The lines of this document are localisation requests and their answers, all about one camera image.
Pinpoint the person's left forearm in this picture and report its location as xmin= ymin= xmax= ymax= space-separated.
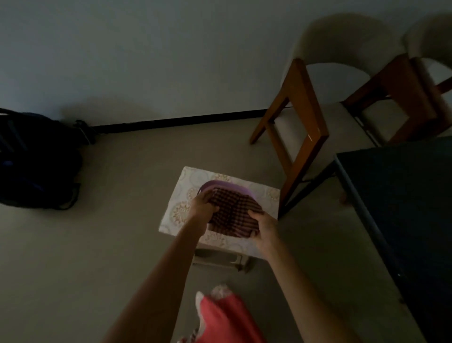
xmin=102 ymin=219 xmax=209 ymax=343

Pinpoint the purple plastic basket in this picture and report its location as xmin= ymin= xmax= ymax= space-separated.
xmin=196 ymin=179 xmax=264 ymax=238

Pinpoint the person's right forearm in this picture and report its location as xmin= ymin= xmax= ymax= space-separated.
xmin=261 ymin=240 xmax=364 ymax=343

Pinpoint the black dining table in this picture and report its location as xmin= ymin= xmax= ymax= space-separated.
xmin=279 ymin=136 xmax=452 ymax=343

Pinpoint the person's right hand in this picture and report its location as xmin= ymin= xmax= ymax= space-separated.
xmin=247 ymin=209 xmax=280 ymax=256

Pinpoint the black backpack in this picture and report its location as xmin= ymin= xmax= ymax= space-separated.
xmin=0 ymin=107 xmax=97 ymax=211

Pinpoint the beige plastic stool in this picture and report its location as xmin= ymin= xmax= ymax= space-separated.
xmin=192 ymin=247 xmax=253 ymax=273

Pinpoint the beige cushioned wooden chair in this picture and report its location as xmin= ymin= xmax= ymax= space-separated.
xmin=249 ymin=13 xmax=438 ymax=209
xmin=404 ymin=13 xmax=452 ymax=139

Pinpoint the brown checkered cleaning cloth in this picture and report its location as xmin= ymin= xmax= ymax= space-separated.
xmin=206 ymin=187 xmax=264 ymax=238

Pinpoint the person's left hand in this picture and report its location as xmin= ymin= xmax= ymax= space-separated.
xmin=187 ymin=192 xmax=220 ymax=232

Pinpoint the circle-pattern placemat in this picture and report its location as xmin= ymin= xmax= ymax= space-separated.
xmin=159 ymin=166 xmax=281 ymax=261

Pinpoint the person's red garment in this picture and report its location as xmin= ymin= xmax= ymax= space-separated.
xmin=176 ymin=284 xmax=267 ymax=343

